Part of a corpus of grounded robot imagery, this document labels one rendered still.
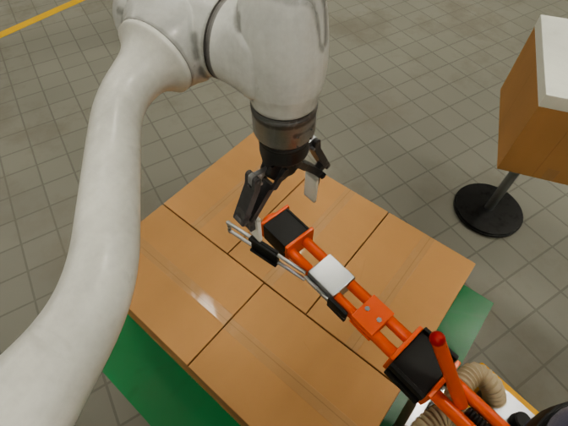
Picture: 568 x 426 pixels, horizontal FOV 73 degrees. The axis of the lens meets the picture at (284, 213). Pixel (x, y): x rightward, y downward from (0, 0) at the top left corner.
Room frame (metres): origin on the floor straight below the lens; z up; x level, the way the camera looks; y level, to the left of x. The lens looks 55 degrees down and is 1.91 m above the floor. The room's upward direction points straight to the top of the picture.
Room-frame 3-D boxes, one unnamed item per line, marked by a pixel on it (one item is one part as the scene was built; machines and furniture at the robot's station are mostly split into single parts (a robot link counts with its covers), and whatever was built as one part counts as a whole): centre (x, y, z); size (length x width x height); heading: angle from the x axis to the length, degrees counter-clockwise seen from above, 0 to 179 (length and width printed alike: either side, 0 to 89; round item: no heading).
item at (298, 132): (0.42, 0.00, 1.55); 0.09 x 0.09 x 0.06
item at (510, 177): (1.38, -1.24, 0.31); 0.40 x 0.40 x 0.62
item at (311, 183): (0.46, -0.05, 1.34); 0.03 x 0.01 x 0.07; 41
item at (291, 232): (0.44, -0.01, 1.22); 0.08 x 0.07 x 0.05; 41
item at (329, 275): (0.33, -0.09, 1.22); 0.07 x 0.07 x 0.04; 41
